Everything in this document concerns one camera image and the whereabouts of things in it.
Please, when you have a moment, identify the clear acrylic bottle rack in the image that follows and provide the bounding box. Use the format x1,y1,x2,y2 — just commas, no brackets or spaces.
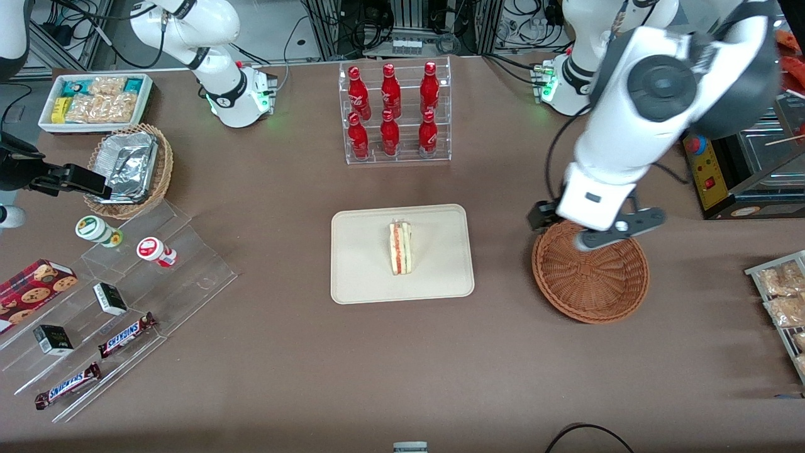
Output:
338,56,453,166

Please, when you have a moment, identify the aluminium frame equipment rack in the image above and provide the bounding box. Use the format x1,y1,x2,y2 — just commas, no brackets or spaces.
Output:
301,0,505,62

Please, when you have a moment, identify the red cola bottle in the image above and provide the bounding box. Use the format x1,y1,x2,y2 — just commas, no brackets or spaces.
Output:
419,61,441,116
347,112,370,160
347,65,372,121
380,63,403,120
418,110,439,159
380,109,401,157

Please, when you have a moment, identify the beige plastic serving tray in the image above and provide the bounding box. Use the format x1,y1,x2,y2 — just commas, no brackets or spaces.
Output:
331,204,475,306

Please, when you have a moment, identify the tray of packaged snacks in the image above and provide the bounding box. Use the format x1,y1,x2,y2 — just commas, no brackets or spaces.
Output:
744,250,805,386

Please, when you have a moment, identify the red lid yogurt cup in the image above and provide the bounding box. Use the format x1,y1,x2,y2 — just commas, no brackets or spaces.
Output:
136,237,179,269

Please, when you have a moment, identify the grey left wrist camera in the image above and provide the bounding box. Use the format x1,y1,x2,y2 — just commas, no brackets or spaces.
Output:
575,207,667,252

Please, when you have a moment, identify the brown round wicker basket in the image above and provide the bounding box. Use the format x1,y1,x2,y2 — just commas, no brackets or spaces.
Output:
531,217,650,325

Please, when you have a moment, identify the black looped cable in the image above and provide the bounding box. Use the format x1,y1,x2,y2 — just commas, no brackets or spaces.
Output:
543,423,636,453

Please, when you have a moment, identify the small clear cracker bag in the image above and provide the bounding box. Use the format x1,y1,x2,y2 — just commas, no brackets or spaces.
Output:
88,76,127,97

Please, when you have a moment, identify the large clear cracker bag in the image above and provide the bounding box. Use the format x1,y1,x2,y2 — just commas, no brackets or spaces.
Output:
66,93,137,125

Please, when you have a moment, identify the snickers chocolate bar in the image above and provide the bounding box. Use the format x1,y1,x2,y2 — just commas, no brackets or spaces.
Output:
97,312,158,360
34,362,103,411

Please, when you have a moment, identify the black food warmer machine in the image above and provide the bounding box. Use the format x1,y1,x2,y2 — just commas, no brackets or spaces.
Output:
682,25,805,221

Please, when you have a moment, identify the aluminium foil container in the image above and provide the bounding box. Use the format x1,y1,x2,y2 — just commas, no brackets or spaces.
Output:
94,131,160,204

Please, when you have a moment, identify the small black box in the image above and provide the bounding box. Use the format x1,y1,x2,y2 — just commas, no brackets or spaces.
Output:
33,324,75,357
92,282,129,317

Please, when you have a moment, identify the triangular sandwich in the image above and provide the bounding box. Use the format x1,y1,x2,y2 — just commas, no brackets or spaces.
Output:
387,218,414,277

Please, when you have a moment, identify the light wicker basket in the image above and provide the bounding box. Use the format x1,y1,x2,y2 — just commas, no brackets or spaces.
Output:
84,123,175,221

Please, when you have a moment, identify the clear acrylic stepped stand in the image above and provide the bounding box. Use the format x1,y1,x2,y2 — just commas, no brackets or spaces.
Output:
0,199,239,424

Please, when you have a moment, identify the white rectangular snack bin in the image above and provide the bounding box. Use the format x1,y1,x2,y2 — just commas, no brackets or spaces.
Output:
38,72,154,136

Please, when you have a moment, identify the red chocolate cookie box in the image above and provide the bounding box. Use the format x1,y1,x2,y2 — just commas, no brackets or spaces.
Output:
0,259,79,335

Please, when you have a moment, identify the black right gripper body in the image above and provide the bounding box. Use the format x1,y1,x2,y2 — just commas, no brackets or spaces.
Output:
0,133,46,191

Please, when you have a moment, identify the green lid yogurt cup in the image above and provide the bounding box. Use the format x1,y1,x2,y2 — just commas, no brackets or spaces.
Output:
75,215,125,249

